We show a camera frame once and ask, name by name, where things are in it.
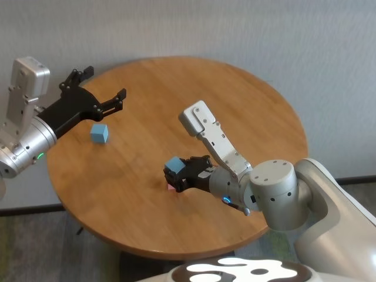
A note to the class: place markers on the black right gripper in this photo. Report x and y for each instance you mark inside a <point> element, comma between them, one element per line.
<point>199,179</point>

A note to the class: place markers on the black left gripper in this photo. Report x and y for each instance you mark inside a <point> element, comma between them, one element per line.
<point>75,105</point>

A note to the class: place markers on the blue cube building block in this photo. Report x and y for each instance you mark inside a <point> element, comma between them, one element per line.
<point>98,134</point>
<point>174,166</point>

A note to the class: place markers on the pink cube building block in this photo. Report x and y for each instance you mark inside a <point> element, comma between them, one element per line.
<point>170,187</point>

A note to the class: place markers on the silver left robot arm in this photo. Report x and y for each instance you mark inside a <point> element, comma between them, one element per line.
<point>26,147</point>

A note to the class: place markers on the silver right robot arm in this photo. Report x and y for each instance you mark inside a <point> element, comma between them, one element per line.
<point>276,194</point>

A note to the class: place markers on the grey glossy robot torso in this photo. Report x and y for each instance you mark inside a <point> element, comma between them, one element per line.
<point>308,274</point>

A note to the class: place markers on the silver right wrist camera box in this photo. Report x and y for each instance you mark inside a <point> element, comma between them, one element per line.
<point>196,117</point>

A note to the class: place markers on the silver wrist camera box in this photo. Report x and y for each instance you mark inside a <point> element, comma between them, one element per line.
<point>196,117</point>
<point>28,76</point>

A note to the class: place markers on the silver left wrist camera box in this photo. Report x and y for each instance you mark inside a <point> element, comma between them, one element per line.
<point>28,76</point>

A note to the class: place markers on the dark table pedestal base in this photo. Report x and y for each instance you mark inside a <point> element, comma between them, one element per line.
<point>138,264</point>

